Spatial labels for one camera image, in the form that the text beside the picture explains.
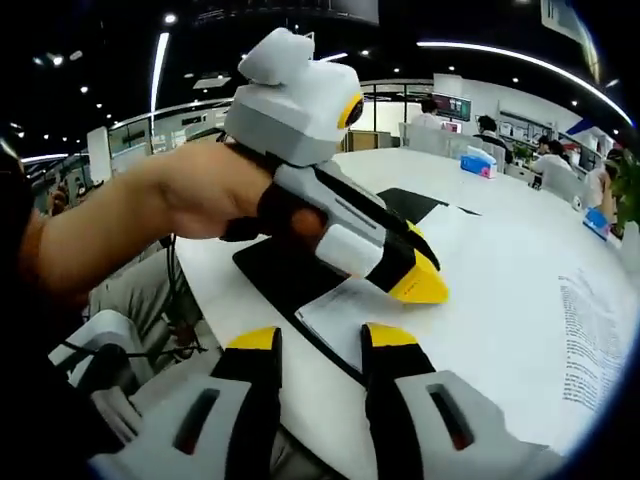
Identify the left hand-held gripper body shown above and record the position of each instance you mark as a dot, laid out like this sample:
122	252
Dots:
290	110

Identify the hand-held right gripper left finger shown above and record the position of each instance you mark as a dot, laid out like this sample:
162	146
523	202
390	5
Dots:
210	430

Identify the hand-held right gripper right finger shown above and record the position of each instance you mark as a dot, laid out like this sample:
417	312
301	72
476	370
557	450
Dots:
410	430

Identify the white bound document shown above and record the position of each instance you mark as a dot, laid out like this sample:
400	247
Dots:
500	300

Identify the person's left hand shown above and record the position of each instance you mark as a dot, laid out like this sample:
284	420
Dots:
205	195

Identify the black desk mat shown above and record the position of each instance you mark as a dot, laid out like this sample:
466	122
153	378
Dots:
280	270

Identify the ceiling air vent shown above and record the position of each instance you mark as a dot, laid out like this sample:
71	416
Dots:
211	81

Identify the white desk partition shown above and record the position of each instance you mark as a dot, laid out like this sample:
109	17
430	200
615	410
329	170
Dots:
435	142

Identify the small pink screen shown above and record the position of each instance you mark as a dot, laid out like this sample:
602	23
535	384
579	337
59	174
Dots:
450	126

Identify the blue tissue box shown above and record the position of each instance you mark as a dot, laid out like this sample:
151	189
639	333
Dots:
596	222
477	165

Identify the white waist device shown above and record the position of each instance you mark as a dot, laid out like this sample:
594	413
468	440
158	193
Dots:
100	330

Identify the person's grey trousers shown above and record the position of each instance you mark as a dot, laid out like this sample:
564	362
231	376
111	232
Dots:
140	295

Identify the person's black shirt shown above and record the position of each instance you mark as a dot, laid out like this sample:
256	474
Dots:
30	375

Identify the white flat panel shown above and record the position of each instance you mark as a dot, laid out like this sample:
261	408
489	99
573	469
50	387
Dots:
99	152

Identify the long curved ceiling light strip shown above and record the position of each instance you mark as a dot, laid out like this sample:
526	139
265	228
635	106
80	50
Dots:
525	57

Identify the small white round device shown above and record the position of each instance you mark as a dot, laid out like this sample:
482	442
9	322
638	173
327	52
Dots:
576	202

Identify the green plant in white pot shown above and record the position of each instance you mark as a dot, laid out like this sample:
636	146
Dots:
627	190

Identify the wall television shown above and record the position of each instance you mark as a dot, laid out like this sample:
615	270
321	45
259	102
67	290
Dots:
452	106

